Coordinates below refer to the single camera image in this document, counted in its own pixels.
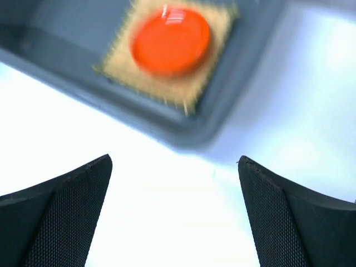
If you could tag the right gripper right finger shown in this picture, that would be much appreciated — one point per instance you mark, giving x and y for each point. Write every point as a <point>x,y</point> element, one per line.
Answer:
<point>293,225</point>

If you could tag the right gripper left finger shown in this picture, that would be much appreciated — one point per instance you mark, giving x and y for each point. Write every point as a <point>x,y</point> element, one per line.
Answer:
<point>53,223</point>

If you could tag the woven bamboo mat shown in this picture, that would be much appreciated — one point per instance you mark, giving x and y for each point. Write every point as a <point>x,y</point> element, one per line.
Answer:
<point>184,90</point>

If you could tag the orange plastic plate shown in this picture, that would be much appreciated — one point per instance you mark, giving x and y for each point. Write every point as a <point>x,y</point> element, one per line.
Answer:
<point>171,41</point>

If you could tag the grey plastic bin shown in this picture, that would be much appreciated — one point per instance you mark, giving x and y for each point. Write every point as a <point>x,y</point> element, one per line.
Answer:
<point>59,42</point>

